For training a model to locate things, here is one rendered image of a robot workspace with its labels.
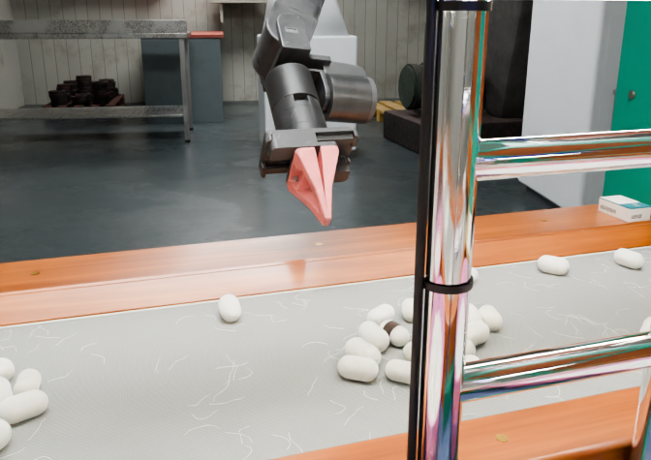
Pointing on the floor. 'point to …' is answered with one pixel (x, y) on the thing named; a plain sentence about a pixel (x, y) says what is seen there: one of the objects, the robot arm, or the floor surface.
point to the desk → (207, 110)
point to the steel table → (20, 29)
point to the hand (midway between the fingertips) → (325, 216)
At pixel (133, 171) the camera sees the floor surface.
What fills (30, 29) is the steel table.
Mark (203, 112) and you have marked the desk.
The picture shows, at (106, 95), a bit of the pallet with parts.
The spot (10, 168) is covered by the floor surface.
